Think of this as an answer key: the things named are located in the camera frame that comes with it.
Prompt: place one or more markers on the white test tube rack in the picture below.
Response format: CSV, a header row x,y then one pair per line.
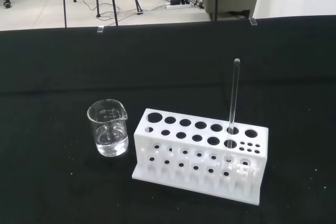
x,y
189,129

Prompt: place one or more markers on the glass beaker with water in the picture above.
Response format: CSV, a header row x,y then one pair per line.
x,y
113,148

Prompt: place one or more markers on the white power strip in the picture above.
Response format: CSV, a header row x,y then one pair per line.
x,y
178,6

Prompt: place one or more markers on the small clear cloth clip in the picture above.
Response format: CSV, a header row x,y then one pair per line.
x,y
252,21
100,29

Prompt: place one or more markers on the black bench cloth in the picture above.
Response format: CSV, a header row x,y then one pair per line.
x,y
52,77

